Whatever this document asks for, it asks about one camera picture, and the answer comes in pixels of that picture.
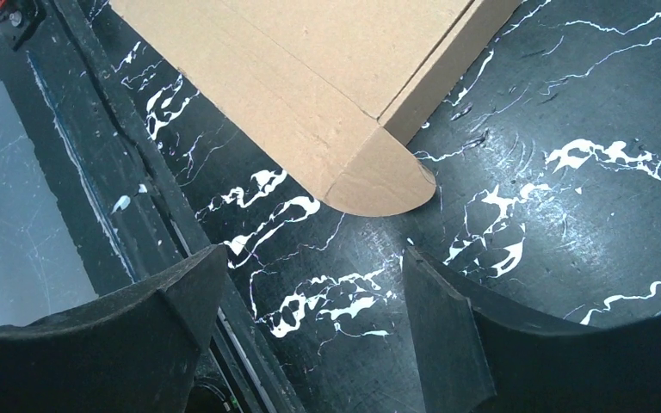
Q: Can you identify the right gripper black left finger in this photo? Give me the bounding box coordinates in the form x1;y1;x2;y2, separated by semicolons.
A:
0;245;227;412

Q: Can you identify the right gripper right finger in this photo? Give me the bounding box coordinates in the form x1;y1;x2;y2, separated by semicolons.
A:
403;247;661;412

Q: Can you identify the brown cardboard box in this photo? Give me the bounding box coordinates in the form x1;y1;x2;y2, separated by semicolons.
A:
111;1;518;217

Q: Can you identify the aluminium rail base frame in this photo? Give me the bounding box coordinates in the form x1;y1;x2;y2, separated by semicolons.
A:
0;1;303;412

